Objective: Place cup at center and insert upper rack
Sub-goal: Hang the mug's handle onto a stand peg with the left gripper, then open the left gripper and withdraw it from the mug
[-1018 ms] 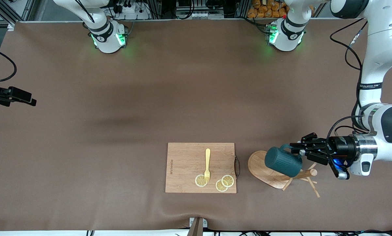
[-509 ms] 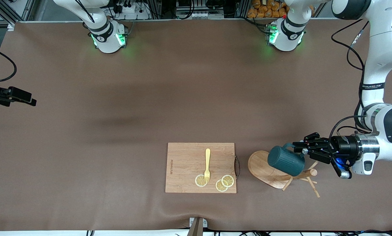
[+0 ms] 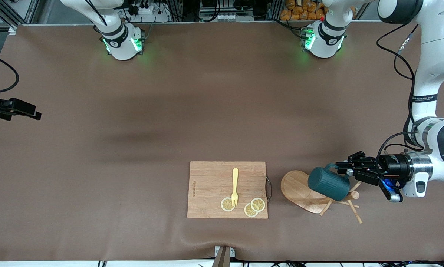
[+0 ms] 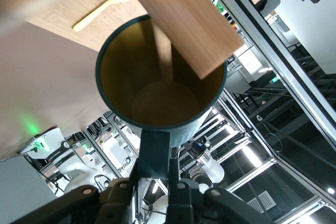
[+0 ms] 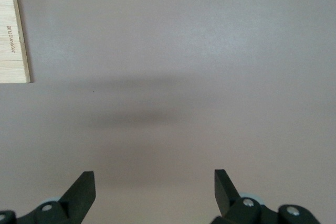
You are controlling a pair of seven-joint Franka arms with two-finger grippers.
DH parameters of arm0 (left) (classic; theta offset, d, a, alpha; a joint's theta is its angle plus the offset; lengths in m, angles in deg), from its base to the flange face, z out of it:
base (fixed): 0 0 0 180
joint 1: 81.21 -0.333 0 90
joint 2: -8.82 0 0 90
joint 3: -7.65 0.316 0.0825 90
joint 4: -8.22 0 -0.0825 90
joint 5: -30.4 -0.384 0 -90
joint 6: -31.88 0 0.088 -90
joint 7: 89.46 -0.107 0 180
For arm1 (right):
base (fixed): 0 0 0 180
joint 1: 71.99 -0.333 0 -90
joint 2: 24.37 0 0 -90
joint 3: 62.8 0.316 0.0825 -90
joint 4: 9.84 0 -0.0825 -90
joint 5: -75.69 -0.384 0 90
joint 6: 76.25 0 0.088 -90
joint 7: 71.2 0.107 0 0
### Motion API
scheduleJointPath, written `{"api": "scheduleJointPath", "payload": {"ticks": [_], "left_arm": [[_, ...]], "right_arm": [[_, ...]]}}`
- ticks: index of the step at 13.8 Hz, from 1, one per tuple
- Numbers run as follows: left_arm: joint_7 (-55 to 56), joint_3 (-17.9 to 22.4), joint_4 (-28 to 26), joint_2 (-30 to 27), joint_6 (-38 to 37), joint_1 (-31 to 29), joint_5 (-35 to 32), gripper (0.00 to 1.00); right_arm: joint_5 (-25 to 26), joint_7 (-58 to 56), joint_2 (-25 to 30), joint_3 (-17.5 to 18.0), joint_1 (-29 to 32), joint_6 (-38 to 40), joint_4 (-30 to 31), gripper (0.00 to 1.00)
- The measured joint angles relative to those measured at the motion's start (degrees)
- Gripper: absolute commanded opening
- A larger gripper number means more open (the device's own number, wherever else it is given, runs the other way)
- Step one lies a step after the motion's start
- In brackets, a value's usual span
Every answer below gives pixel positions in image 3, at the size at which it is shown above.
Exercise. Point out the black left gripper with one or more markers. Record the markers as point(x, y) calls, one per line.
point(392, 165)

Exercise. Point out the dark green ribbed mug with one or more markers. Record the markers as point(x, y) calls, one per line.
point(327, 185)

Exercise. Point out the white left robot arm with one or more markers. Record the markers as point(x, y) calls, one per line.
point(429, 66)

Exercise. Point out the wooden mug tree rack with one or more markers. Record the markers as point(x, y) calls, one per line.
point(296, 187)

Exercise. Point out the lemon slice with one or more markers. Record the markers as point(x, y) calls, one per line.
point(249, 212)
point(225, 205)
point(259, 204)

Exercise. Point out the yellow plastic fork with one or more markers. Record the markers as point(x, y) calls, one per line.
point(235, 181)

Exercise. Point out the brown table mat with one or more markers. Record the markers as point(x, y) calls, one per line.
point(170, 111)

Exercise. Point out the orange packaged goods pile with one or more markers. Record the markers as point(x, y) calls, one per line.
point(299, 11)

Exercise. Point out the white power strip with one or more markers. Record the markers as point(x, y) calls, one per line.
point(147, 11)

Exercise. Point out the grey electronics box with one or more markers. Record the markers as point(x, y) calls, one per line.
point(225, 16)

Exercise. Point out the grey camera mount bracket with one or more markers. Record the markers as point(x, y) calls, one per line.
point(223, 259)

